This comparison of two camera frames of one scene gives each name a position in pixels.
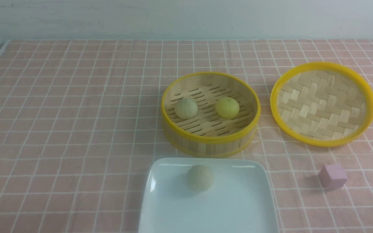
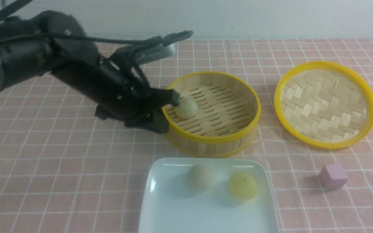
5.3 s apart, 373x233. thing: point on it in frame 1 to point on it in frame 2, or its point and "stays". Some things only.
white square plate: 239,201 stays
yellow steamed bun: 227,107 to 243,186
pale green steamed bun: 186,108 stays
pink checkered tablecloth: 67,128 stays
